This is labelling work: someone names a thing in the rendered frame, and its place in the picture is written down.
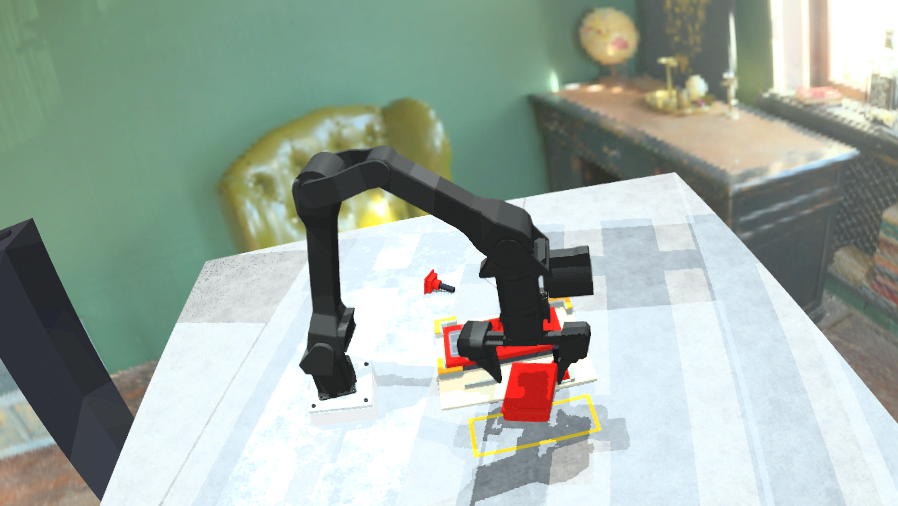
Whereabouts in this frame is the yellow rectangular frame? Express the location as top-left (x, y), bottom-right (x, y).
top-left (469, 394), bottom-right (602, 458)

